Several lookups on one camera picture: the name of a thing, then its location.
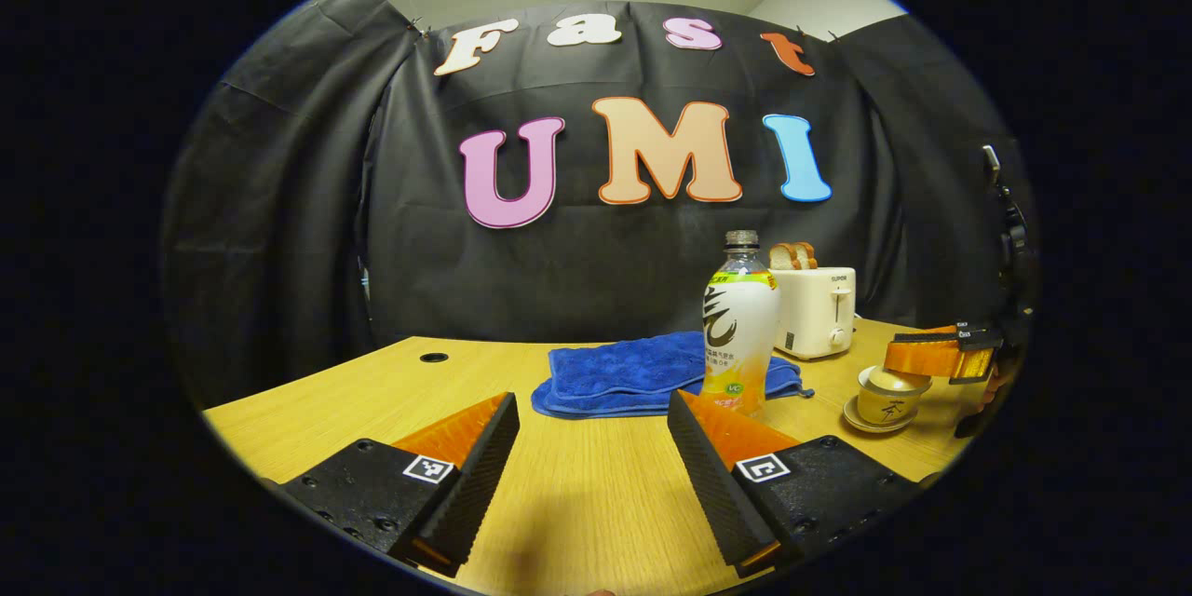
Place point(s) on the white orange water bottle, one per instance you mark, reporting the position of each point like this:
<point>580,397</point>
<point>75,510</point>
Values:
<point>740,335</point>

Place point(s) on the toasted bread slice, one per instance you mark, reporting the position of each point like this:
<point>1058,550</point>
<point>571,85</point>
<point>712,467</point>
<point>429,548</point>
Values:
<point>783,256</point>
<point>806,254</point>

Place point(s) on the beige teacup lid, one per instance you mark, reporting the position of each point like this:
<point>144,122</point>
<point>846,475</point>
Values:
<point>896,381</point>

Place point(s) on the beige ceramic teacup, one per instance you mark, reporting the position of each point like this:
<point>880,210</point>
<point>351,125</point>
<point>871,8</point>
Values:
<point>885,407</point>

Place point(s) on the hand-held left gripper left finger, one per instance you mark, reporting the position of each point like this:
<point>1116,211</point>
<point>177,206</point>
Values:
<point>470,484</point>

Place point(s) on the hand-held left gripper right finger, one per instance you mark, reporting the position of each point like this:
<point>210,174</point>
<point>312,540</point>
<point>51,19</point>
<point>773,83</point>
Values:
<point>717,484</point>

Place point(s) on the white toaster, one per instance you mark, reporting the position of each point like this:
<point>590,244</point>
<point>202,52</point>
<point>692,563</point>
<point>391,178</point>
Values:
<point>819,312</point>

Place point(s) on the blue towel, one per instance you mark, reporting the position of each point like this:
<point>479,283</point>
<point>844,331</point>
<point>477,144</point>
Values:
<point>624,372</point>

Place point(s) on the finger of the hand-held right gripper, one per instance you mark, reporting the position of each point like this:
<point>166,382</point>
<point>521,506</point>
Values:
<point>931,357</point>

